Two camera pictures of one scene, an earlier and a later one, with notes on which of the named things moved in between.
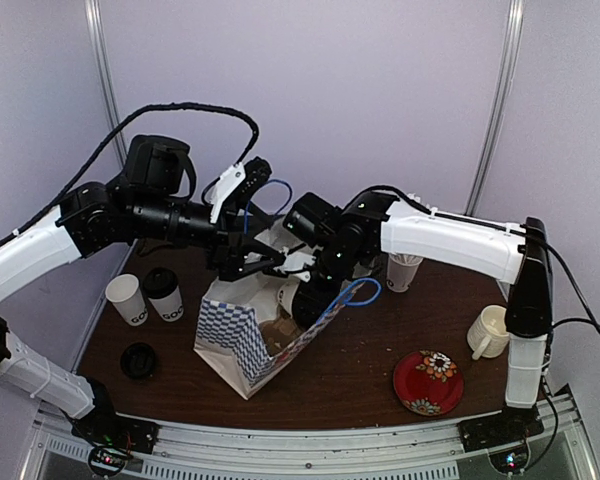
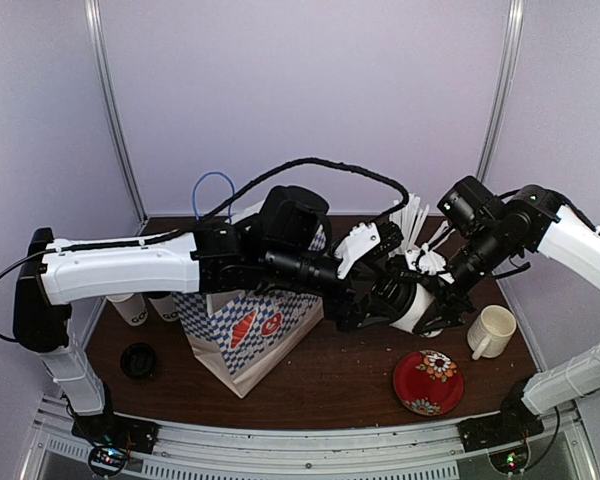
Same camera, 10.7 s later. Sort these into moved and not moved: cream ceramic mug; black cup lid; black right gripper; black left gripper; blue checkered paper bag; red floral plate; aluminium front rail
Moved: black right gripper; black left gripper; blue checkered paper bag
Not moved: red floral plate; cream ceramic mug; aluminium front rail; black cup lid
